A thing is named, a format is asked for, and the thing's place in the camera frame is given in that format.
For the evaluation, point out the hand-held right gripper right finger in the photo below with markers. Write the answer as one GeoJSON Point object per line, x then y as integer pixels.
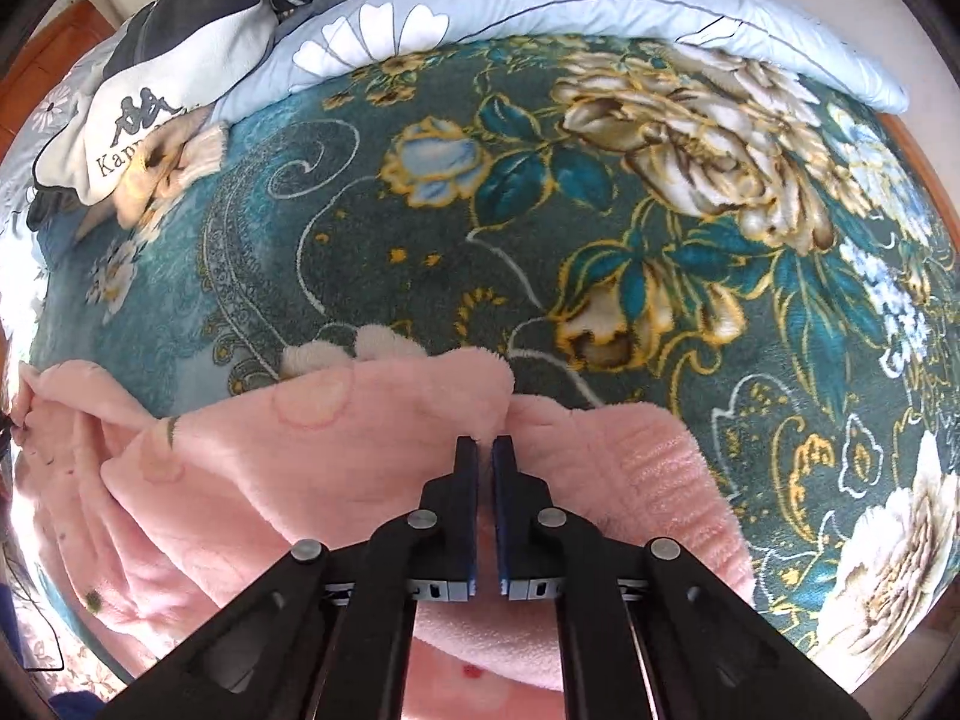
{"type": "Point", "coordinates": [501, 540]}

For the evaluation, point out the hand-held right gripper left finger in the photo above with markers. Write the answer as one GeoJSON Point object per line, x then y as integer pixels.
{"type": "Point", "coordinates": [471, 532]}

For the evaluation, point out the pink printed fleece garment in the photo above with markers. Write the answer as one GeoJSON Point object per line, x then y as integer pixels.
{"type": "Point", "coordinates": [300, 465]}

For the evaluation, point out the teal floral blanket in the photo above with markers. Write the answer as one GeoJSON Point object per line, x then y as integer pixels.
{"type": "Point", "coordinates": [375, 240]}

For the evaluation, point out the beige fluffy garment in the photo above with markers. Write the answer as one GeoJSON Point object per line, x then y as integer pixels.
{"type": "Point", "coordinates": [172, 165]}

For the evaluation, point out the grey garment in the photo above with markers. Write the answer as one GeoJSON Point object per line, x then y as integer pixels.
{"type": "Point", "coordinates": [49, 210]}

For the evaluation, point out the light blue floral quilt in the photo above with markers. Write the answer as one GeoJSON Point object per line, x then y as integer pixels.
{"type": "Point", "coordinates": [675, 7]}

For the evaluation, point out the black and white sweatshirt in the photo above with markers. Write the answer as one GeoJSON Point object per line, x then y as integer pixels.
{"type": "Point", "coordinates": [195, 37]}

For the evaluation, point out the wooden bed headboard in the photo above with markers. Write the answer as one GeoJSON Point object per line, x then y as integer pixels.
{"type": "Point", "coordinates": [67, 45]}

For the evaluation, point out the wooden bed frame rail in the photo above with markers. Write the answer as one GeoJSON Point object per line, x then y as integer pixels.
{"type": "Point", "coordinates": [922, 165]}

